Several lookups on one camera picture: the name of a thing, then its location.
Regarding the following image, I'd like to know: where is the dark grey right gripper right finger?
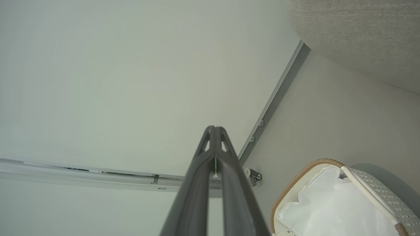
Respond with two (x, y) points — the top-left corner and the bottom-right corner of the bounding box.
(215, 126), (271, 236)

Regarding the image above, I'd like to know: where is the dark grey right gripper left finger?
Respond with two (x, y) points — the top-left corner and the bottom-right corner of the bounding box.
(160, 126), (217, 236)

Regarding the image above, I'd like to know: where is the white fabric basket liner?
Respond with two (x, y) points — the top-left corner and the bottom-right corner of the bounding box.
(276, 166), (399, 236)

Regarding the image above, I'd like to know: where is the white basket with wicker rim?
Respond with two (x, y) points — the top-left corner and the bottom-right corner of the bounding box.
(271, 159), (420, 236)

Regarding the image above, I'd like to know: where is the grey fabric sofa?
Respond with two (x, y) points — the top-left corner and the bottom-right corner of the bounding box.
(287, 0), (420, 95)

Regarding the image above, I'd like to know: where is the small metal caster bracket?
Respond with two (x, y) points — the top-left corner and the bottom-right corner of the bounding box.
(243, 168), (263, 187)

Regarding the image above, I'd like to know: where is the grey wall rail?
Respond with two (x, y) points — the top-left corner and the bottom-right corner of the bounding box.
(0, 155), (223, 193)

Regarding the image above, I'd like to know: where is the metal frame rail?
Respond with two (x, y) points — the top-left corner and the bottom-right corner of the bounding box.
(238, 41), (311, 165)

